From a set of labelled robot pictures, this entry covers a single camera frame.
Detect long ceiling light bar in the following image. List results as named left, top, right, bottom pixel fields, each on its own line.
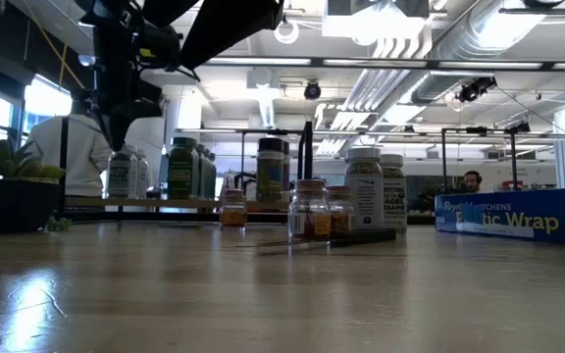
left=77, top=53, right=565, bottom=71

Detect succulent plant in black pot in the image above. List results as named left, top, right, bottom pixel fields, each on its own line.
left=0, top=125, right=67, bottom=234

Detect wooden shelf with black frame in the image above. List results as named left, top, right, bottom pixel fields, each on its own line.
left=55, top=116, right=321, bottom=223

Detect green-lid spice jars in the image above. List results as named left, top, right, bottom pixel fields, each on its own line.
left=167, top=136, right=200, bottom=200

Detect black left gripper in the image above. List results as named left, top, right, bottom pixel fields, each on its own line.
left=90, top=0, right=183, bottom=153

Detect yellow hanging cord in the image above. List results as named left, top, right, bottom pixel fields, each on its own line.
left=25, top=0, right=87, bottom=92

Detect black metal stand frame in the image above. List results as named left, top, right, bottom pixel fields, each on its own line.
left=439, top=120, right=533, bottom=193

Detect small green succulent sprig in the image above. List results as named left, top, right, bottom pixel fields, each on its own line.
left=44, top=215, right=74, bottom=233

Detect person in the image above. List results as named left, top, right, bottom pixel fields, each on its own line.
left=26, top=100, right=115, bottom=198
left=458, top=170, right=484, bottom=194

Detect white coiled cable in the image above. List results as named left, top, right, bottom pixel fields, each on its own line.
left=273, top=13, right=301, bottom=46

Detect black-lid spice jars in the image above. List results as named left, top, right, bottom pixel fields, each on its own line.
left=256, top=137, right=284, bottom=202

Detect blue plastic wrap box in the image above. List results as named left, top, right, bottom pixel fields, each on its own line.
left=434, top=185, right=565, bottom=247

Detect silver ventilation duct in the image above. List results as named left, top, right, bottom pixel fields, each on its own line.
left=355, top=0, right=565, bottom=119

